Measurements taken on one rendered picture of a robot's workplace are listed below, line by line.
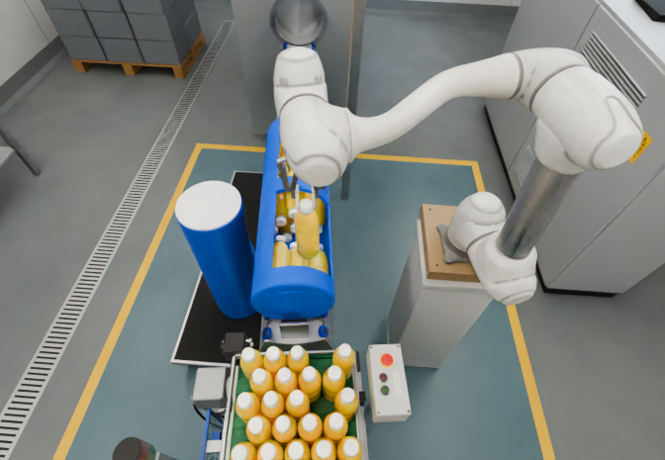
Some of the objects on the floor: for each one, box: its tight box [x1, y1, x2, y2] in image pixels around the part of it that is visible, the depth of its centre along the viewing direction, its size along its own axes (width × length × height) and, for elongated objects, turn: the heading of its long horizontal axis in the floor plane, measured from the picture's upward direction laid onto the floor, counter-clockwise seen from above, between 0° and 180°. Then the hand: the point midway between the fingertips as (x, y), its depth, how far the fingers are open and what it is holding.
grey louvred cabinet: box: [484, 0, 665, 298], centre depth 265 cm, size 54×215×145 cm, turn 175°
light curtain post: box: [340, 0, 370, 200], centre depth 238 cm, size 6×6×170 cm
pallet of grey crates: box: [29, 0, 206, 78], centre depth 389 cm, size 120×80×119 cm
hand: (305, 197), depth 102 cm, fingers closed on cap, 4 cm apart
